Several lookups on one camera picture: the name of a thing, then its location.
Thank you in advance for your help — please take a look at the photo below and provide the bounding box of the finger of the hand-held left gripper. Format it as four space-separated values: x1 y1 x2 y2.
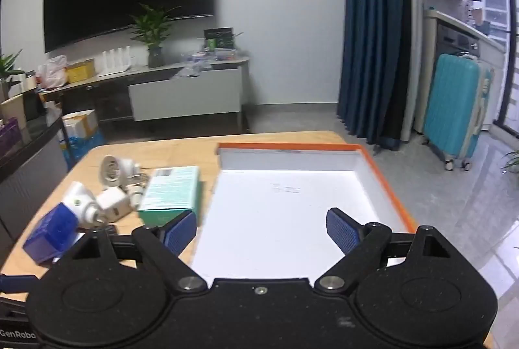
0 274 41 295

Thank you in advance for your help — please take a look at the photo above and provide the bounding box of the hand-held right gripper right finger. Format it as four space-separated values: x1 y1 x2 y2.
314 207 457 293

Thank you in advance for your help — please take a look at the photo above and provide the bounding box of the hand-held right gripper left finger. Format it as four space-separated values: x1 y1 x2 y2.
73 210 207 293

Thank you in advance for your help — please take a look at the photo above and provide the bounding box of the teal bandage box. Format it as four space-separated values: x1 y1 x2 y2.
137 166 202 229

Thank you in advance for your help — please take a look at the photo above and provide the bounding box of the orange and white shallow box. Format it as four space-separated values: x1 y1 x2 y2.
190 142 418 280

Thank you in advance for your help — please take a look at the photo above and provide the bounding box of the blue small box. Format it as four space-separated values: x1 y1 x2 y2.
23 202 80 264

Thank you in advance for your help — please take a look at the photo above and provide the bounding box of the white plug adapter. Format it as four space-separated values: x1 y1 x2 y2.
66 181 101 230

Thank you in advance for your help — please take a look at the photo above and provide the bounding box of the small white bulb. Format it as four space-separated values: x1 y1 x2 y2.
127 182 147 208

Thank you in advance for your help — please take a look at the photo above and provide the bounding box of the white cube charger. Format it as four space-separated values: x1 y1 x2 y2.
96 187 133 222

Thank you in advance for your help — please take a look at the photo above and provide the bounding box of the white round socket adapter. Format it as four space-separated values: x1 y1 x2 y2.
99 155 141 187

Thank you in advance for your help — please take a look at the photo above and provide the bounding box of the dark side cabinet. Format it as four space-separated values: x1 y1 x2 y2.
0 117 68 245

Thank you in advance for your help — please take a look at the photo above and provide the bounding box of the blue plastic bag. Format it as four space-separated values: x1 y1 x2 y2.
61 132 107 171

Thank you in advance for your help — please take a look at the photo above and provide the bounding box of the white cardboard box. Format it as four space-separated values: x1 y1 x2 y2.
61 109 100 141

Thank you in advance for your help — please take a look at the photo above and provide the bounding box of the purple patterned box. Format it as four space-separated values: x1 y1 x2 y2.
0 118 22 156

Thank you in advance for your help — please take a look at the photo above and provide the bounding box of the white TV cabinet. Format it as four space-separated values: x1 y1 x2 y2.
38 53 252 132

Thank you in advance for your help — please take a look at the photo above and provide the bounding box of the teal suitcase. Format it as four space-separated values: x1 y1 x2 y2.
422 54 495 172

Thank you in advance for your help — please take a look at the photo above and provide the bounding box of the beige box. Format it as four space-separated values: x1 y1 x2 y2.
0 93 27 131

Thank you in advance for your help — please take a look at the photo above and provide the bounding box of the pile of clear plastic packets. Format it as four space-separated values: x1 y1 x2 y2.
172 48 249 79

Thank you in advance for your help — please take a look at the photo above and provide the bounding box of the white router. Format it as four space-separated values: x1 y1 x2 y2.
101 46 133 74

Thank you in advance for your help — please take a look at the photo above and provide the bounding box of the small floor plant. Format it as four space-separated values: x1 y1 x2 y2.
501 149 519 176

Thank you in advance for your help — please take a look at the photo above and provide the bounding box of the yellow box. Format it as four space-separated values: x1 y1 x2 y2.
65 59 96 84

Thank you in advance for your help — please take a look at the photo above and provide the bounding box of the black and green box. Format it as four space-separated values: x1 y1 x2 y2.
203 26 235 51

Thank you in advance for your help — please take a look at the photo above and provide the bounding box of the red and white plastic bag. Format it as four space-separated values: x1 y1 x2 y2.
38 55 68 88

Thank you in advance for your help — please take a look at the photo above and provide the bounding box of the blue curtain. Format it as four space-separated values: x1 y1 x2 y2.
336 0 418 153

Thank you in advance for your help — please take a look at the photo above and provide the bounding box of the potted green plant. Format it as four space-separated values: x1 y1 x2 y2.
129 3 182 69

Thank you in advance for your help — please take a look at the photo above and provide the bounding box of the leafy plant in metal pot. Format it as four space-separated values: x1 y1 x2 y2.
0 51 37 103

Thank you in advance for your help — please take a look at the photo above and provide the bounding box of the grey washing machine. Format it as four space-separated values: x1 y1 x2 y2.
436 22 481 60

